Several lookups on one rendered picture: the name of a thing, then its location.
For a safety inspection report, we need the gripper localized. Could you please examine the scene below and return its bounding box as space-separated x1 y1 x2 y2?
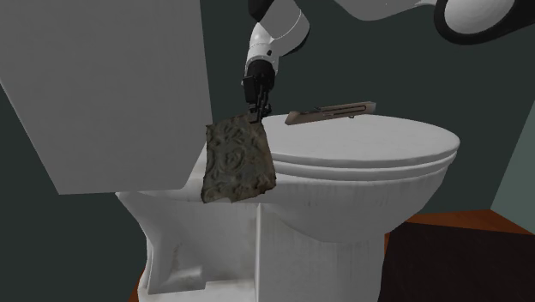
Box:
242 59 277 125

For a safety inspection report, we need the grey carved stone slab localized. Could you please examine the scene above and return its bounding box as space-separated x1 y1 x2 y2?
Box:
200 113 278 205

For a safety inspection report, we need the white toilet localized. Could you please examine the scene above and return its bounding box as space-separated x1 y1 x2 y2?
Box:
0 0 461 302

